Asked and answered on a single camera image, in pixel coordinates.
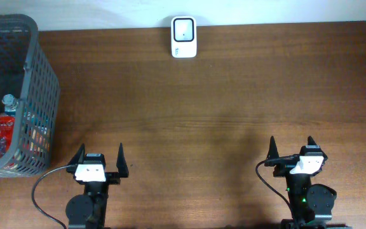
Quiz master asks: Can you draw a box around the grey plastic mesh basket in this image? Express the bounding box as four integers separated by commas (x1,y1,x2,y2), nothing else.
0,15,60,177

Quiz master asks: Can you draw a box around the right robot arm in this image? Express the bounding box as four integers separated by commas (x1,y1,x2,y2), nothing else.
255,136,349,229

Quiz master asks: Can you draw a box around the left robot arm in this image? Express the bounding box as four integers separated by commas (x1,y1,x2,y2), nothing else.
65,144,129,228

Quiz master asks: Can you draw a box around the white barcode scanner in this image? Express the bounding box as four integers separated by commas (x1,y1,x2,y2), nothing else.
170,16,198,59

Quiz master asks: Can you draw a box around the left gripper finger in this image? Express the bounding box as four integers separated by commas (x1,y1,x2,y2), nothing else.
68,143,85,165
116,143,129,177

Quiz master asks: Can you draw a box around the blue mouthwash bottle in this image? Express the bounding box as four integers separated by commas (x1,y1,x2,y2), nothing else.
1,94,19,116

